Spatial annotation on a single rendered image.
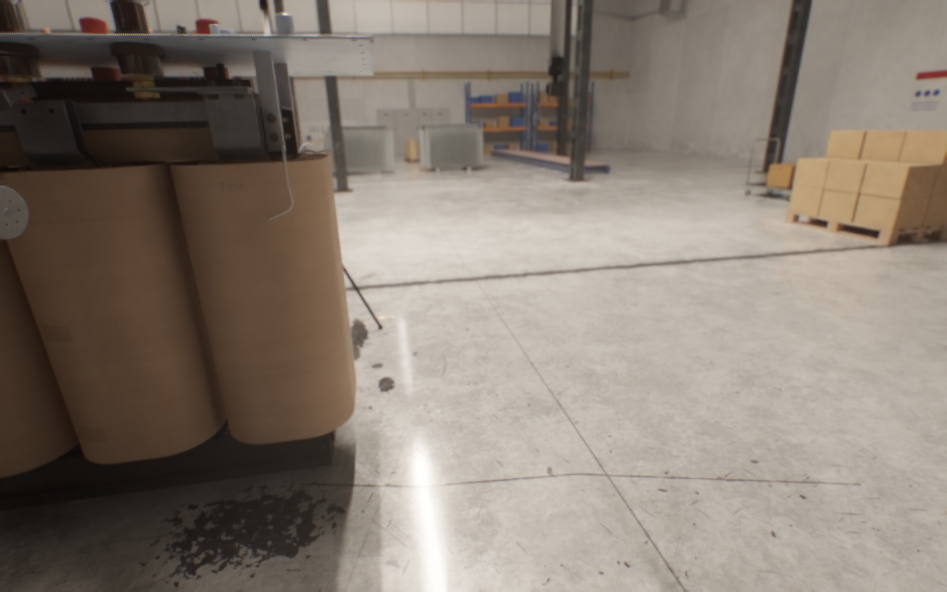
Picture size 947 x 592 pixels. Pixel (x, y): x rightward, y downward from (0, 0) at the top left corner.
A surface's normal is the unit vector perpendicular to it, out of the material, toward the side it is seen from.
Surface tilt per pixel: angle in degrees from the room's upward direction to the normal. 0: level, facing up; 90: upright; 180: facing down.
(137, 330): 90
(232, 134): 90
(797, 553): 0
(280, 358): 90
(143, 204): 90
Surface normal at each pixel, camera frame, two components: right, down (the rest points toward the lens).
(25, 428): 0.80, 0.18
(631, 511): -0.02, -0.94
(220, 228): 0.15, 0.33
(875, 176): -0.97, 0.10
